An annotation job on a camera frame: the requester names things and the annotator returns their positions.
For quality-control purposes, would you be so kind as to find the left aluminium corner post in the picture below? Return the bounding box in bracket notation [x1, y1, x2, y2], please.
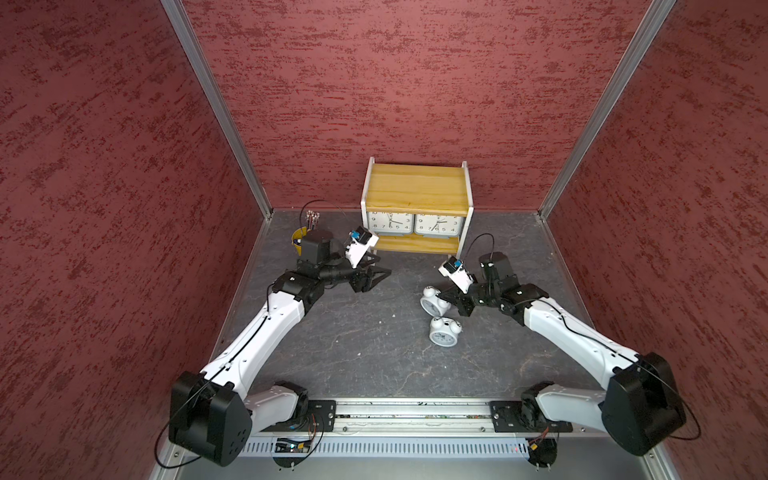
[161, 0, 273, 220]

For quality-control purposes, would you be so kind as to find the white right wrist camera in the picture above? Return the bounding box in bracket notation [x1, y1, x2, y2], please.
[438, 256, 476, 294]

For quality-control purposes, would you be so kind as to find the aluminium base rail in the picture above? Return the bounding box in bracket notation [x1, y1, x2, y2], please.
[241, 398, 573, 468]

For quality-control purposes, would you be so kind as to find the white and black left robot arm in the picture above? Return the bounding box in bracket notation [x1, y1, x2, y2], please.
[161, 227, 391, 466]

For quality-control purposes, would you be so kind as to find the yellow pen cup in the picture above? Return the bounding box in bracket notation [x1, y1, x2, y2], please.
[291, 227, 308, 250]

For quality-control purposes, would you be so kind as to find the white twin-bell alarm clock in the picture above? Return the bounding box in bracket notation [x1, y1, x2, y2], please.
[420, 286, 452, 318]
[429, 317, 463, 348]

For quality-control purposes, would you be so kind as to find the aluminium corner post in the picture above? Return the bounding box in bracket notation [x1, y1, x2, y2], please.
[538, 0, 676, 222]
[161, 0, 273, 220]

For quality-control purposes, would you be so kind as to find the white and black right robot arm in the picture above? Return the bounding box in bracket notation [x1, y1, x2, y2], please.
[420, 252, 687, 456]

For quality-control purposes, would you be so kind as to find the wooden two-tier white-framed shelf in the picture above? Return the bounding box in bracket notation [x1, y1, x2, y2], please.
[360, 158, 474, 257]

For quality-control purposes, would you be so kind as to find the grey rectangular alarm clock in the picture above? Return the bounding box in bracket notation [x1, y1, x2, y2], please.
[367, 211, 414, 236]
[414, 214, 465, 238]

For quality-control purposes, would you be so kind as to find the right aluminium corner post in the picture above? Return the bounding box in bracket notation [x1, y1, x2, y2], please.
[538, 0, 676, 222]

